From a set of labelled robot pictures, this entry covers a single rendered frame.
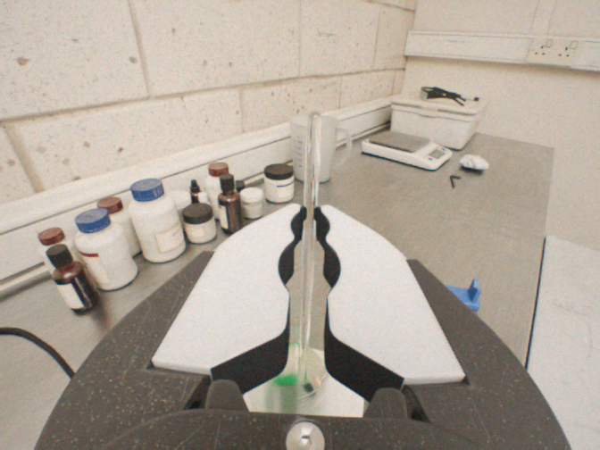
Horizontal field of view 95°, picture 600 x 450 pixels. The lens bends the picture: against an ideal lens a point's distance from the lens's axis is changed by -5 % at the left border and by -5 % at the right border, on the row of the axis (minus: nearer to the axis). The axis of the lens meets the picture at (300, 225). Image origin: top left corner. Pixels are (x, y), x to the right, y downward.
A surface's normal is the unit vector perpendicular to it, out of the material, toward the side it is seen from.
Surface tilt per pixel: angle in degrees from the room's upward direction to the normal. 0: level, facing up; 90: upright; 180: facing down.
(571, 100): 90
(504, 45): 90
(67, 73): 90
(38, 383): 0
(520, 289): 0
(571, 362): 0
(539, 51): 90
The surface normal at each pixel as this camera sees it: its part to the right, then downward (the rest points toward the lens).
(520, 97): -0.63, 0.41
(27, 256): 0.77, 0.36
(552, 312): 0.02, -0.84
